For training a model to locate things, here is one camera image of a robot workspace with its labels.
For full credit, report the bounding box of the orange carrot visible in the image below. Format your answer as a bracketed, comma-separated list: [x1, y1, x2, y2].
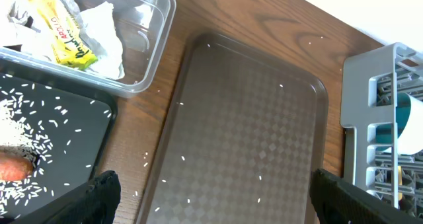
[0, 153, 33, 182]

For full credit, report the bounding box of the dark brown serving tray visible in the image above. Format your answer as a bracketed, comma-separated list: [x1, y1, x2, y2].
[137, 32, 328, 223]

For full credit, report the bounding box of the green yellow snack wrapper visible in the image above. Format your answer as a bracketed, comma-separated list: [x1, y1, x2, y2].
[5, 0, 98, 71]

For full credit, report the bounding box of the white rice pile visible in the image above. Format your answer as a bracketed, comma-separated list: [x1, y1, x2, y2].
[1, 99, 40, 161]

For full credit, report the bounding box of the black rectangular tray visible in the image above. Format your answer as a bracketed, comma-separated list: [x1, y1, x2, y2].
[1, 59, 117, 223]

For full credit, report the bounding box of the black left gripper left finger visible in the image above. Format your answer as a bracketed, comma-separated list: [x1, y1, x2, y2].
[9, 170, 121, 224]

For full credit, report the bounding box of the white tissue paper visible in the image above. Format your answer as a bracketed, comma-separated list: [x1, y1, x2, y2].
[0, 0, 126, 81]

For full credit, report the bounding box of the grey dishwasher rack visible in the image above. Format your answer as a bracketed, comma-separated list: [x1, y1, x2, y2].
[340, 43, 422, 218]

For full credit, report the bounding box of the clear plastic waste bin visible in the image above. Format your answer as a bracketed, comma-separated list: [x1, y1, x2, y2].
[1, 0, 176, 98]

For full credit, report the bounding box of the light blue rice bowl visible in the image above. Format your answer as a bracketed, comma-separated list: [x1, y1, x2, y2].
[396, 93, 422, 155]

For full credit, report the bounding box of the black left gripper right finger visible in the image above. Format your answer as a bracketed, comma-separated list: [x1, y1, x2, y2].
[309, 168, 422, 224]

